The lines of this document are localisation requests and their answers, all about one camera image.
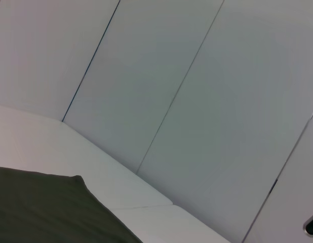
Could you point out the dark green printed T-shirt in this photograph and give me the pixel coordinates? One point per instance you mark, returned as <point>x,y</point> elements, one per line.
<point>45,210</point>

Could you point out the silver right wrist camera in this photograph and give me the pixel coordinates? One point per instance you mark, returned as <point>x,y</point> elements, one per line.
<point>312,225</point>

